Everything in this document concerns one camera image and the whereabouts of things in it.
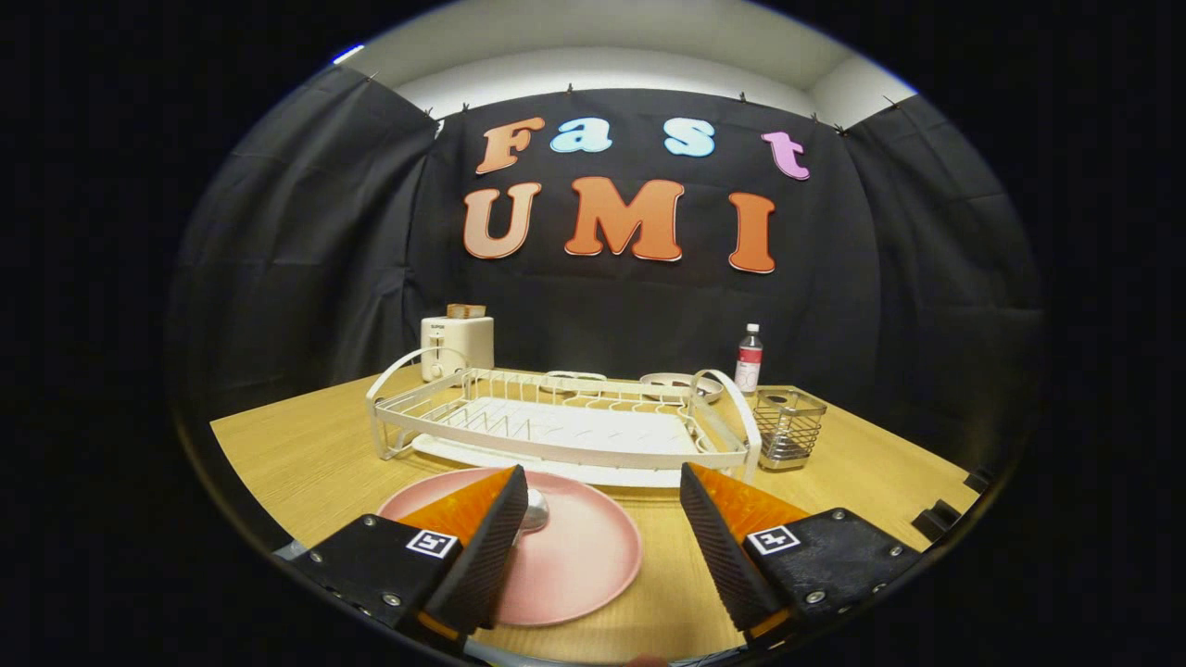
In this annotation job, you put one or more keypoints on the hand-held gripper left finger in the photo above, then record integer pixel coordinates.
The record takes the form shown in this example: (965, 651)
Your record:
(491, 547)

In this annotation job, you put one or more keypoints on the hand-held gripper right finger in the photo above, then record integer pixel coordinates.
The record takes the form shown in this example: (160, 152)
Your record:
(723, 556)

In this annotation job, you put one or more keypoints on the metal spoon with dark knob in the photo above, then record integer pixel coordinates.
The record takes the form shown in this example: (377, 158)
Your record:
(536, 509)

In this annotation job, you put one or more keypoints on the pink plate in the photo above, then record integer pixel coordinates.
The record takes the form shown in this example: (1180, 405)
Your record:
(584, 556)

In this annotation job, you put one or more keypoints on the white round meat plate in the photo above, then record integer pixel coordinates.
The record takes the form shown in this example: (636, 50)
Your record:
(662, 380)

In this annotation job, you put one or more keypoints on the white divided dish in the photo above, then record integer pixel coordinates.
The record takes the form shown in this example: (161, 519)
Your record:
(574, 374)

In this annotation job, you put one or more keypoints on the clear bottle with red label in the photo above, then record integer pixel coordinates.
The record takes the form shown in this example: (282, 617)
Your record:
(749, 361)

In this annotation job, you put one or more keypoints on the white toaster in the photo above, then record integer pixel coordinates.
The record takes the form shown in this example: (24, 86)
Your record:
(463, 343)

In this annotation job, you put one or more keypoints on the black table clamp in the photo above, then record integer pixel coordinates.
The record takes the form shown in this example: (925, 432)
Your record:
(977, 480)
(936, 521)

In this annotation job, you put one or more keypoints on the black backdrop cloth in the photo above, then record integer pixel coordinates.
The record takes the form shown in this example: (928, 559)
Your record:
(927, 278)

